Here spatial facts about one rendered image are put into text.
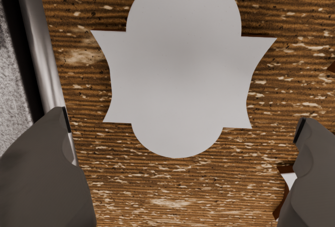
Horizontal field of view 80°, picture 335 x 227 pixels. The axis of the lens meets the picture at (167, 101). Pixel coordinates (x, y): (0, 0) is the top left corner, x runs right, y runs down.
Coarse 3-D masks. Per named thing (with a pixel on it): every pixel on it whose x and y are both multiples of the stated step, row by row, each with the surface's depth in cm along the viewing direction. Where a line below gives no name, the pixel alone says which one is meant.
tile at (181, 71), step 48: (144, 0) 12; (192, 0) 12; (144, 48) 14; (192, 48) 13; (240, 48) 13; (144, 96) 15; (192, 96) 15; (240, 96) 15; (144, 144) 17; (192, 144) 17
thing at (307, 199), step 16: (304, 128) 10; (320, 128) 10; (304, 144) 9; (320, 144) 9; (304, 160) 9; (320, 160) 8; (304, 176) 7; (320, 176) 7; (304, 192) 6; (320, 192) 6; (288, 208) 6; (304, 208) 6; (320, 208) 6; (288, 224) 6; (304, 224) 6; (320, 224) 6
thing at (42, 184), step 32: (32, 128) 9; (64, 128) 9; (0, 160) 7; (32, 160) 7; (64, 160) 7; (0, 192) 6; (32, 192) 6; (64, 192) 6; (0, 224) 5; (32, 224) 5; (64, 224) 5; (96, 224) 7
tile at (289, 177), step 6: (282, 168) 19; (288, 168) 19; (282, 174) 19; (288, 174) 18; (294, 174) 18; (288, 180) 19; (294, 180) 19; (288, 186) 19; (288, 192) 20; (282, 204) 21; (276, 210) 22; (276, 216) 22
